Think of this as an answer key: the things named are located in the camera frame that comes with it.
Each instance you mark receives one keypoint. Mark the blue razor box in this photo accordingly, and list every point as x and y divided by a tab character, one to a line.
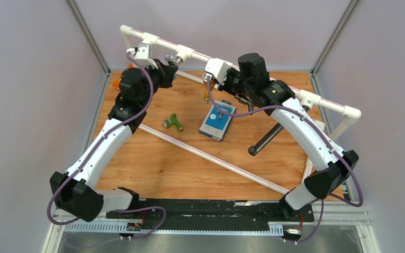
215	125

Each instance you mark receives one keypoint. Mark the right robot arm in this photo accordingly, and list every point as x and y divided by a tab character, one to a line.
251	82

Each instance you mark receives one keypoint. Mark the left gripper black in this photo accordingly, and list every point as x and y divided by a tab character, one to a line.
166	73

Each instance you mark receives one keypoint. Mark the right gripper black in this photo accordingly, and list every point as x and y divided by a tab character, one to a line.
230	72

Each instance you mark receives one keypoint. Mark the dark grey short faucet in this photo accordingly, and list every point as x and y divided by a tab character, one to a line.
244	101

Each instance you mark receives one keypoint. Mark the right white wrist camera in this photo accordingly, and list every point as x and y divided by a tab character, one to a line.
218	68

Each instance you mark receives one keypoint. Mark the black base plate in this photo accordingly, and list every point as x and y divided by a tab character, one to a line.
212	215

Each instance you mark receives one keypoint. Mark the white PVC pipe frame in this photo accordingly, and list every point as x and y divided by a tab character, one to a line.
351	115

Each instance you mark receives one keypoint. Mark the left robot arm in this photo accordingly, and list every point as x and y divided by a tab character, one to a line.
74	190

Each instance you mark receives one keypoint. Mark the green plastic faucet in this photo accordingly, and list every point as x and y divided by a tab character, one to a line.
172	121

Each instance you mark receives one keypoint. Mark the dark grey long faucet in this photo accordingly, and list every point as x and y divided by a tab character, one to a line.
265	140

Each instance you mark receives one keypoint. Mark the chrome metal faucet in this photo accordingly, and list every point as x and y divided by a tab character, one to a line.
173	60

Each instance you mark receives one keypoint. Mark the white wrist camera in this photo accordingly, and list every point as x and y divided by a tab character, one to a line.
218	68
143	55

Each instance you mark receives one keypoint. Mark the aluminium frame rail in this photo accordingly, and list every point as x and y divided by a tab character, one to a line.
329	213

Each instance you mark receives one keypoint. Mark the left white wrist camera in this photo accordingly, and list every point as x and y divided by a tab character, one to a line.
143	55

